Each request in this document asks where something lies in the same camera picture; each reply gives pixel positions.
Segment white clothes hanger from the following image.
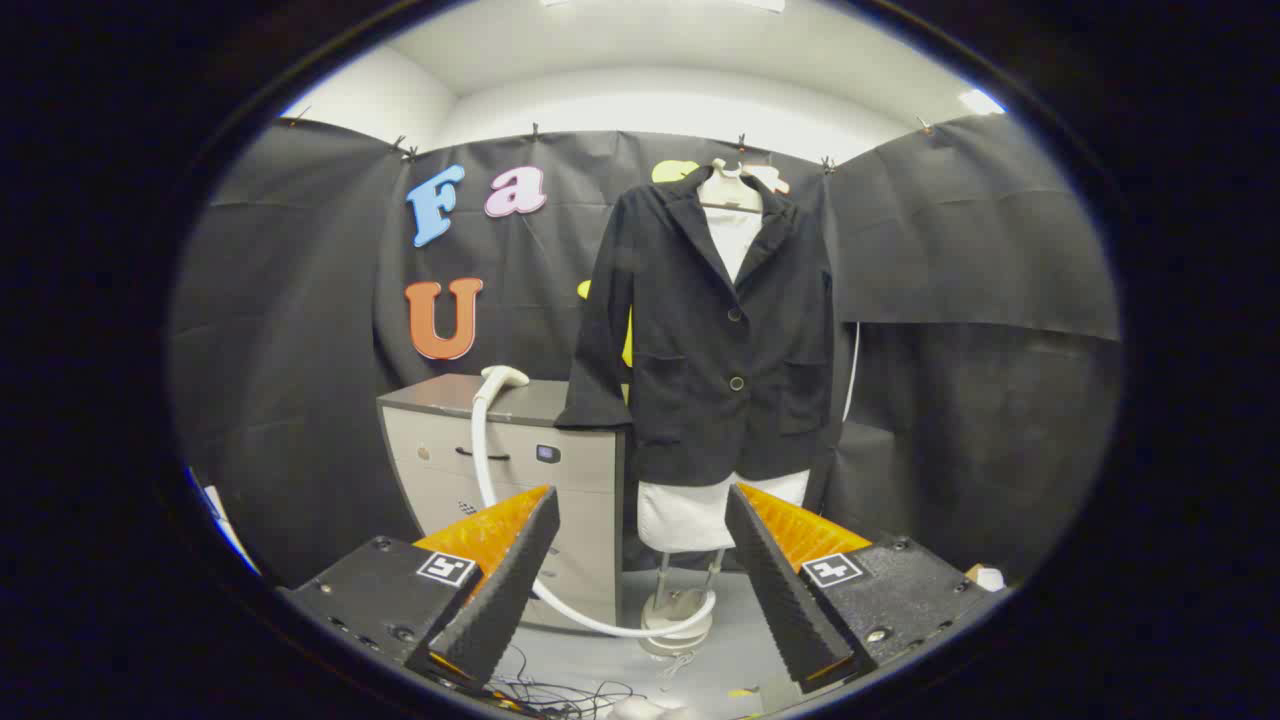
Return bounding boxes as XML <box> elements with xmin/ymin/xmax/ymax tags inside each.
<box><xmin>697</xmin><ymin>158</ymin><xmax>791</xmax><ymax>214</ymax></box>

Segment grey drawer cabinet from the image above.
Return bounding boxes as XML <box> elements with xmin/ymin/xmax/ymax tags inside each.
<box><xmin>377</xmin><ymin>374</ymin><xmax>629</xmax><ymax>631</ymax></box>

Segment white shirt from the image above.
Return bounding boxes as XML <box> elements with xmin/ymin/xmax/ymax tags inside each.
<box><xmin>637</xmin><ymin>180</ymin><xmax>811</xmax><ymax>553</ymax></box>

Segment black floor cables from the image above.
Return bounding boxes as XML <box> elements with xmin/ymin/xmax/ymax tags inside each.
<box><xmin>490</xmin><ymin>645</ymin><xmax>651</xmax><ymax>716</ymax></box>

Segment white garment steamer head with hose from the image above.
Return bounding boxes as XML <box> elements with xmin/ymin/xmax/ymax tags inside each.
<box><xmin>470</xmin><ymin>365</ymin><xmax>719</xmax><ymax>641</ymax></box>

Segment black jacket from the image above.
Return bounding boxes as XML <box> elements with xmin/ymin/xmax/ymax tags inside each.
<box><xmin>555</xmin><ymin>165</ymin><xmax>836</xmax><ymax>488</ymax></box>

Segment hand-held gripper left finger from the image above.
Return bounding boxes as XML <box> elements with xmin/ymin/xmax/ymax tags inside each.
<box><xmin>285</xmin><ymin>485</ymin><xmax>561</xmax><ymax>691</ymax></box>

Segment garment steamer base with poles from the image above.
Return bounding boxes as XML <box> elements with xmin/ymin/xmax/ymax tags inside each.
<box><xmin>640</xmin><ymin>548</ymin><xmax>726</xmax><ymax>658</ymax></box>

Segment black backdrop cloth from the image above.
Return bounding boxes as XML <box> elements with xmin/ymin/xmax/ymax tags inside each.
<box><xmin>170</xmin><ymin>115</ymin><xmax>1123</xmax><ymax>591</ymax></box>

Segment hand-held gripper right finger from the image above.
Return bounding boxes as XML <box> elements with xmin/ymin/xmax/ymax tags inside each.
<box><xmin>725</xmin><ymin>483</ymin><xmax>1001</xmax><ymax>694</ymax></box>

